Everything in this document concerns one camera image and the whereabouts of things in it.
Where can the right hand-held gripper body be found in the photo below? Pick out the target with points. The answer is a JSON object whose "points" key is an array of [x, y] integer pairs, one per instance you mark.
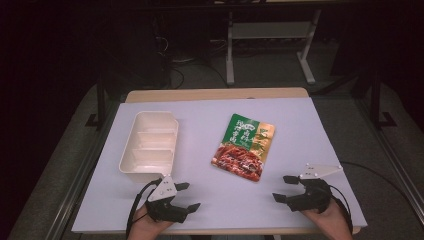
{"points": [[313, 196]]}

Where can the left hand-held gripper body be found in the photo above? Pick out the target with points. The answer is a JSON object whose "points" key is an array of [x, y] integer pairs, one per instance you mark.
{"points": [[163, 191]]}

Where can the white compartment box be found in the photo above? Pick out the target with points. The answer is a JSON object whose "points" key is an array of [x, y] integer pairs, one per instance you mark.
{"points": [[150, 160]]}

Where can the green and red food packet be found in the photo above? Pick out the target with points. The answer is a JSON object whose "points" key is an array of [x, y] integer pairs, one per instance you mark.
{"points": [[245, 146]]}

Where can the person's right hand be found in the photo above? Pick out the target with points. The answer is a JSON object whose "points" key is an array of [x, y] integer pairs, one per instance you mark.
{"points": [[331, 223]]}

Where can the person's left hand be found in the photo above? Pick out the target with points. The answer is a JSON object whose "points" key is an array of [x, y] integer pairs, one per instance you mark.
{"points": [[146, 228]]}

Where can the white table mat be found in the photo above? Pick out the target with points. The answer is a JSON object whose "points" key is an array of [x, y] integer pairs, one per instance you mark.
{"points": [[213, 200]]}

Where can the black metal stand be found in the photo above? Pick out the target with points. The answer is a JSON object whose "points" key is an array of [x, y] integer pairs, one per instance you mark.
{"points": [[101, 106], [376, 103]]}

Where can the white metal stand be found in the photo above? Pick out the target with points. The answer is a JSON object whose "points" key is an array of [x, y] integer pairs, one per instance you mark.
{"points": [[268, 30]]}

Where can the aluminium rail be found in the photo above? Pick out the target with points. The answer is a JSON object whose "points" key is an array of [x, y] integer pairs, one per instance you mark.
{"points": [[396, 166], [78, 186]]}

